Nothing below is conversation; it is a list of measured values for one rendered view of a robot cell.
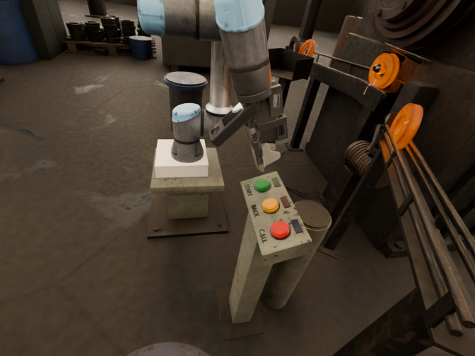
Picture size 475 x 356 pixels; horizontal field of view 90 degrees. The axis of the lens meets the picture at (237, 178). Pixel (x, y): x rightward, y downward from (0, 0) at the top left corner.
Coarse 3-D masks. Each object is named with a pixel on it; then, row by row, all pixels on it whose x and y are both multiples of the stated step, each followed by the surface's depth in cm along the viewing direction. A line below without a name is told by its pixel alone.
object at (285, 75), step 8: (280, 48) 161; (272, 56) 160; (280, 56) 165; (288, 56) 160; (296, 56) 157; (304, 56) 153; (272, 64) 164; (280, 64) 167; (288, 64) 163; (296, 64) 139; (304, 64) 145; (272, 72) 158; (280, 72) 160; (288, 72) 162; (296, 72) 143; (304, 72) 150; (280, 80) 157; (288, 80) 156; (296, 80) 148; (288, 88) 161; (280, 152) 193
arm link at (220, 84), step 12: (216, 48) 82; (216, 60) 84; (216, 72) 87; (228, 72) 87; (216, 84) 89; (228, 84) 90; (216, 96) 92; (228, 96) 94; (216, 108) 95; (228, 108) 97; (204, 120) 98; (216, 120) 97; (204, 132) 100
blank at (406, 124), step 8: (408, 104) 80; (400, 112) 84; (408, 112) 77; (416, 112) 74; (400, 120) 83; (408, 120) 75; (416, 120) 74; (392, 128) 86; (400, 128) 85; (408, 128) 75; (416, 128) 74; (400, 136) 77; (408, 136) 76; (400, 144) 79
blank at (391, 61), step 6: (384, 54) 112; (390, 54) 108; (378, 60) 115; (384, 60) 112; (390, 60) 108; (396, 60) 107; (372, 66) 119; (390, 66) 108; (396, 66) 107; (372, 72) 119; (390, 72) 109; (396, 72) 108; (372, 78) 119; (378, 78) 115; (384, 78) 112; (390, 78) 109; (372, 84) 119; (378, 84) 115; (384, 84) 112
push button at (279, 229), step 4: (276, 224) 53; (280, 224) 53; (284, 224) 52; (272, 228) 52; (276, 228) 52; (280, 228) 52; (284, 228) 52; (288, 228) 52; (272, 232) 52; (276, 232) 51; (280, 232) 51; (284, 232) 51; (288, 232) 51; (276, 236) 51; (280, 236) 51; (284, 236) 51
